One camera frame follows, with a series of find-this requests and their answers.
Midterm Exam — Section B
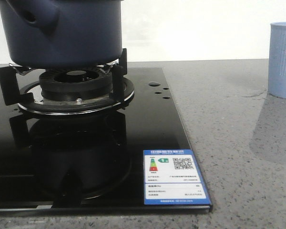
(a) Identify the light blue ribbed cup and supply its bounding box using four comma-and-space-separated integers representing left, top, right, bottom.
268, 22, 286, 99

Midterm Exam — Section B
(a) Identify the blue energy label sticker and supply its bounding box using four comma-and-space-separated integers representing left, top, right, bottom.
143, 149, 211, 206

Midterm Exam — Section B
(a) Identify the black gas burner head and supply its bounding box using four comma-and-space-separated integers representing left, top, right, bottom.
39, 67, 112, 101

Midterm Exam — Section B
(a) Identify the dark blue cooking pot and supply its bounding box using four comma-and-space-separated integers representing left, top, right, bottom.
0, 0, 123, 69

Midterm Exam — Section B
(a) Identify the black pot support grate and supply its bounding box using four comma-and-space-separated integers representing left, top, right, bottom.
0, 49, 134, 116

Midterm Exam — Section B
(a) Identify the black glass gas stove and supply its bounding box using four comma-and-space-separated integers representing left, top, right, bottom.
0, 68, 213, 216

